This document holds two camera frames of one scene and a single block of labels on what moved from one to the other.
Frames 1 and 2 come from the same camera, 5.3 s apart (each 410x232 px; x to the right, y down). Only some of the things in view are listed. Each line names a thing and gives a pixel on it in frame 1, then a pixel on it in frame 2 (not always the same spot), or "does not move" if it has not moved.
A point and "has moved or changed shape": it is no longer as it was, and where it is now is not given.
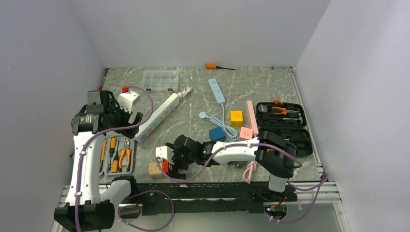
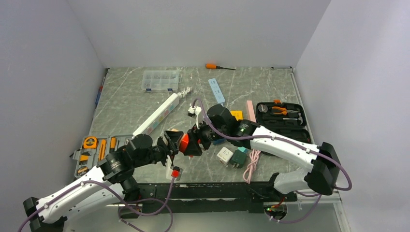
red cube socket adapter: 166,166 has moved or changed shape
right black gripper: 174,169 to 196,137
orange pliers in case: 285,111 does not move
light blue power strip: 217,92 does not move
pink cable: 251,167 does not move
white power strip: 157,118 does not move
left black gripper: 114,106 to 171,147
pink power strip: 252,117 does not move
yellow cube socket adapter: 236,118 does not move
